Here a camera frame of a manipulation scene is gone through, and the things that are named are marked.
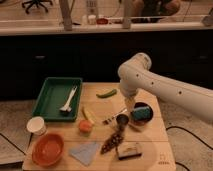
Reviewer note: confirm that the green plastic tray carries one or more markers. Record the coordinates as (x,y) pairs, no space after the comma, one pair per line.
(53,95)

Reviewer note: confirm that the metal measuring cup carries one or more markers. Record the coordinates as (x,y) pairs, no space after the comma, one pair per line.
(122,120)

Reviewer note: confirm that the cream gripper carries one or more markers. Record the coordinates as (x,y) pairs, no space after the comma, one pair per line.
(130,103)

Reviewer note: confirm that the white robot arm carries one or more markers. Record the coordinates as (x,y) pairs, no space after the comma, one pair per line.
(135,74)

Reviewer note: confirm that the orange bowl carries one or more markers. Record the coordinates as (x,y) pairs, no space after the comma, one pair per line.
(48,150)

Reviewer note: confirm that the brown grape bunch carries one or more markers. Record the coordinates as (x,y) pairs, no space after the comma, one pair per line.
(113,141)

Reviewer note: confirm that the seated person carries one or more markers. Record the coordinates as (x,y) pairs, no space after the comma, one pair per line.
(151,11)

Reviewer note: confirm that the white spatula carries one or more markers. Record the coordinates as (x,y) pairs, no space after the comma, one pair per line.
(66,107)

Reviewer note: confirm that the office chair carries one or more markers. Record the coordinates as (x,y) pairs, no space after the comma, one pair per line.
(38,3)

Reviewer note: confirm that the green pepper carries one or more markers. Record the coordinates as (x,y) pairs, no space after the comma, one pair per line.
(108,94)

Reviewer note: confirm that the teal sponge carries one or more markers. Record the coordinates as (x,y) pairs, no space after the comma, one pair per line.
(141,113)

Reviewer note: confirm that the blue cloth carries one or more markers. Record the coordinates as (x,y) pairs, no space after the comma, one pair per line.
(85,153)

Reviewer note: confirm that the red lid container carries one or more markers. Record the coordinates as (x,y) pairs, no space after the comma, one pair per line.
(102,21)

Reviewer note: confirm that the white paper cup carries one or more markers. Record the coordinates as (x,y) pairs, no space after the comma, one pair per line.
(36,125)

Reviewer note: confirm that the dark sponge block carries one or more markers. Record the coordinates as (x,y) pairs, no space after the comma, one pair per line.
(128,150)

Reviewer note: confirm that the black bowl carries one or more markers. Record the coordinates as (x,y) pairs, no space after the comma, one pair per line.
(142,122)

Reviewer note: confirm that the white jar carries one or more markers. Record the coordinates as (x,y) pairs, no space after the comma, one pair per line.
(92,19)

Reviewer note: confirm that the orange fruit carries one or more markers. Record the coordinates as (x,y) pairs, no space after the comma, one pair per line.
(85,126)

